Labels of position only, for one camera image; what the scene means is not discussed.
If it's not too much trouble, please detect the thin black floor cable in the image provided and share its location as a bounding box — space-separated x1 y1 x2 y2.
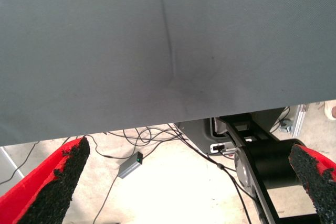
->
91 174 121 224
167 124 253 224
86 125 187 161
0 140 40 186

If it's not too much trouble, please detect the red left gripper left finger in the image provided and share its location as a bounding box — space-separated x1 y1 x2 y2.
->
0 136 91 224

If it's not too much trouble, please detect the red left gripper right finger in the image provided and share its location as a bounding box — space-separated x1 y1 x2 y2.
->
289 144 336 224

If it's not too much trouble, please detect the grey caster wheel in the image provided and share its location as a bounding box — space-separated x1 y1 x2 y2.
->
278 119 294 133

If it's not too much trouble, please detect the small grey adapter box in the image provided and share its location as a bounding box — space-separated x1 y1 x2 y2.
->
117 152 144 179

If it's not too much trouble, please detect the aluminium profile bar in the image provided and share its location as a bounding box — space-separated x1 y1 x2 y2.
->
291 104 311 137

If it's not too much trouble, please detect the dark grey table cloth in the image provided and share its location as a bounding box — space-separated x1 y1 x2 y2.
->
0 0 336 147

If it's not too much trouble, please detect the grey chassis housing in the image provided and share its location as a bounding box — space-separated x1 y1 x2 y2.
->
180 118 238 156

